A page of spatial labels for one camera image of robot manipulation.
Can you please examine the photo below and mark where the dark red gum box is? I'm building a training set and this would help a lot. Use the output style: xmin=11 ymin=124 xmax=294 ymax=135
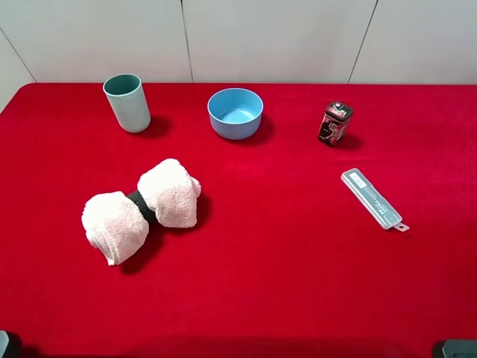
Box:
xmin=318 ymin=101 xmax=353 ymax=147

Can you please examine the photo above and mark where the blue plastic bowl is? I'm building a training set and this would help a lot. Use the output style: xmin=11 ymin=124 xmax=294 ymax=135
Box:
xmin=207 ymin=88 xmax=264 ymax=140

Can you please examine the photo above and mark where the red tablecloth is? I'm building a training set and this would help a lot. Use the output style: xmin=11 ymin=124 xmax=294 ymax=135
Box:
xmin=1 ymin=84 xmax=476 ymax=357

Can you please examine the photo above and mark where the black towel band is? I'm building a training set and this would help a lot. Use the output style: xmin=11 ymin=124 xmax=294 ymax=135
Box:
xmin=127 ymin=190 xmax=157 ymax=223

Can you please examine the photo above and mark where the pink rolled towel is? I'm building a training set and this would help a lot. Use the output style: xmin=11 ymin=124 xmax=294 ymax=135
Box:
xmin=81 ymin=158 xmax=201 ymax=266

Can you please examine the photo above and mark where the teal plastic cup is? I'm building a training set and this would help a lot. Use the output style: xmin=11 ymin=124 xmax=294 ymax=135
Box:
xmin=103 ymin=74 xmax=151 ymax=134

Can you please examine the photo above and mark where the clear plastic slim case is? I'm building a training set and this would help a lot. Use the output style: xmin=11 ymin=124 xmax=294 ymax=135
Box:
xmin=341 ymin=168 xmax=409 ymax=232

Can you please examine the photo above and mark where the black base right corner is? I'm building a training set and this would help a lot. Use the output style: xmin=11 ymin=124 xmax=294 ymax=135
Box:
xmin=432 ymin=339 xmax=477 ymax=358

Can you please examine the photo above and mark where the black base corner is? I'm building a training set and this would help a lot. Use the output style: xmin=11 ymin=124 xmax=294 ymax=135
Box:
xmin=0 ymin=330 xmax=22 ymax=358
xmin=432 ymin=339 xmax=477 ymax=358

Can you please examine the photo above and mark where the black base left corner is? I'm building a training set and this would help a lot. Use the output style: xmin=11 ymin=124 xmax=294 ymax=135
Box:
xmin=0 ymin=330 xmax=22 ymax=358

